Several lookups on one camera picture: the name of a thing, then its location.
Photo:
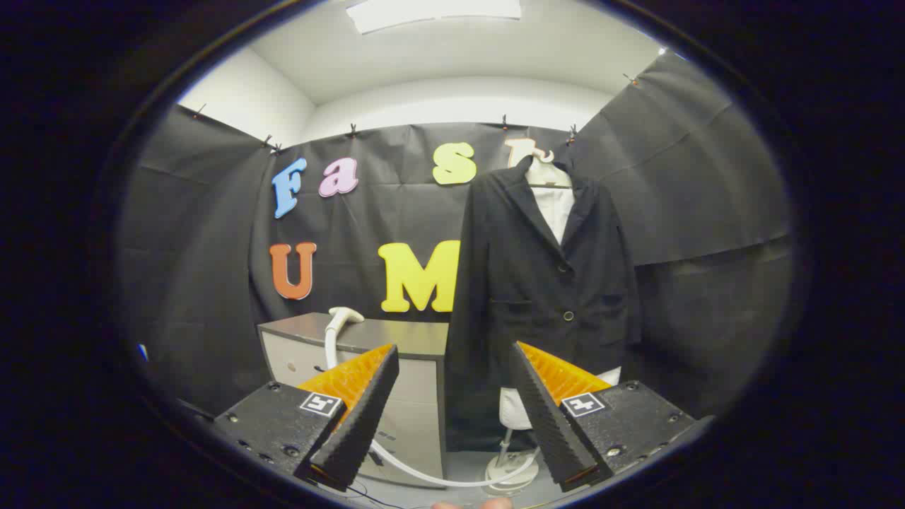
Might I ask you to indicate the beige clothes hanger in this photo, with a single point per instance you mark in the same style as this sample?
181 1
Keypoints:
548 173

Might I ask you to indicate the black backdrop cloth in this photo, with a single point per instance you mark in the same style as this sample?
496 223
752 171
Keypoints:
396 205

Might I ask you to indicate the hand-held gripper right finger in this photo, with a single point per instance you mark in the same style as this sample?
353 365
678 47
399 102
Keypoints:
548 424

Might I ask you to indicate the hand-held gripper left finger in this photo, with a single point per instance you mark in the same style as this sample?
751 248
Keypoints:
357 424

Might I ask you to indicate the black jacket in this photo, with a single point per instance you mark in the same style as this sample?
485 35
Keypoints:
523 283

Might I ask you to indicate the grey cabinet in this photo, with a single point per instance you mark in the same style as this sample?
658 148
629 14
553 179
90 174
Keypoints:
417 385

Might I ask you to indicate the ceiling light panel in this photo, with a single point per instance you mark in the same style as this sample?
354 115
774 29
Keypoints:
431 13

